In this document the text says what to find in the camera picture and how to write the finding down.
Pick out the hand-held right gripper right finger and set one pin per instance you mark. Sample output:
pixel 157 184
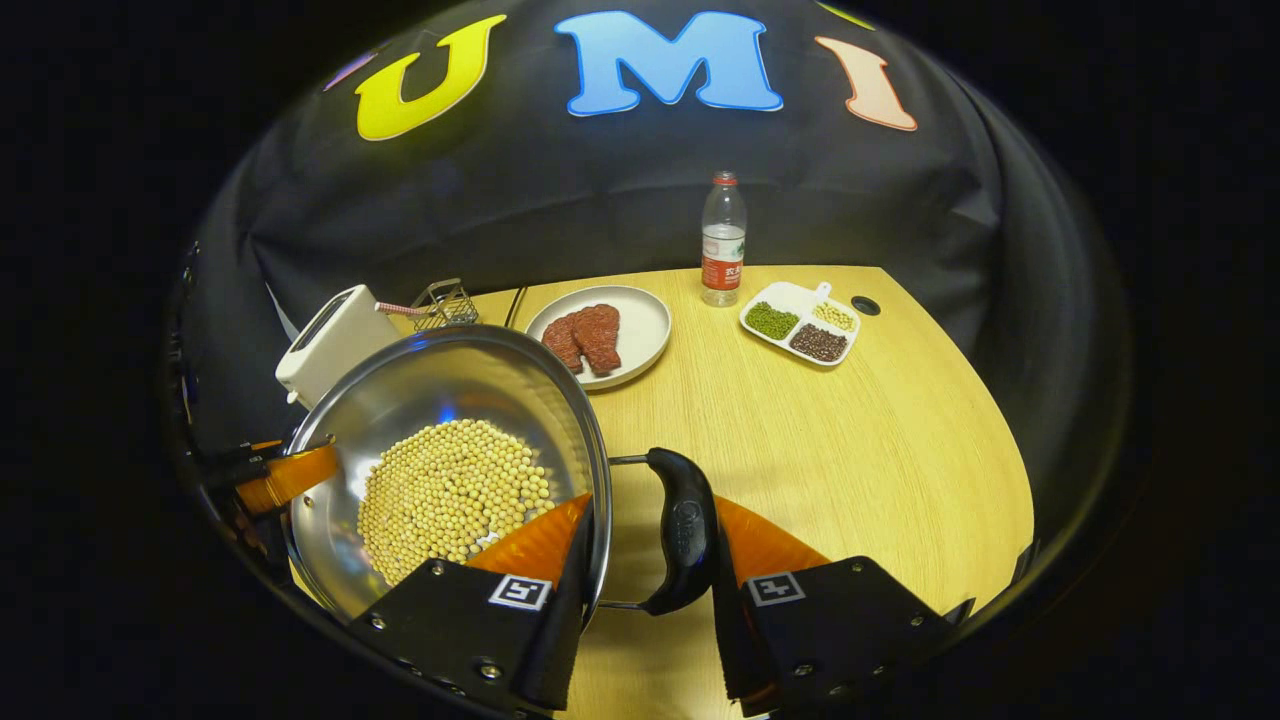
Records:
pixel 728 640

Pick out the round white plate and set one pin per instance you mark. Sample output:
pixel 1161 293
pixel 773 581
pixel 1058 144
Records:
pixel 645 330

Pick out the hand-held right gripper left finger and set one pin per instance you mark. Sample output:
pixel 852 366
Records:
pixel 560 640

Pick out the white divided dish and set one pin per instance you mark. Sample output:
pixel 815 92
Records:
pixel 790 293

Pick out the white toaster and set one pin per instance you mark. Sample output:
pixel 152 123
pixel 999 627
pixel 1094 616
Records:
pixel 330 350

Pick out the pale yellow beans pile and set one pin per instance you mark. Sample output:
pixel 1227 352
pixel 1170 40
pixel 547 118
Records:
pixel 835 316

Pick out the dark red beans pile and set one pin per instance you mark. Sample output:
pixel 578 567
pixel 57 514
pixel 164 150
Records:
pixel 818 343

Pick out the black backdrop cloth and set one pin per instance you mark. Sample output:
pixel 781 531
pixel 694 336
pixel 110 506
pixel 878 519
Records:
pixel 600 190

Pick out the green mung beans pile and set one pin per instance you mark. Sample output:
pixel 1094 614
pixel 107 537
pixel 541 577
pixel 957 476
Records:
pixel 772 320

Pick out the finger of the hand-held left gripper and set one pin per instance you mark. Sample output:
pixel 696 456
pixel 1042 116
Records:
pixel 290 475

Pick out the clear plastic water bottle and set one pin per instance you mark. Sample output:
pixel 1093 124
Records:
pixel 722 260

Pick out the soybeans heap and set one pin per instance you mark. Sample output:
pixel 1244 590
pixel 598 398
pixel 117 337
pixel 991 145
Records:
pixel 450 500

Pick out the stainless steel pot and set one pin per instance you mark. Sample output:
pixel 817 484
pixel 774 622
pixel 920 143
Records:
pixel 450 380

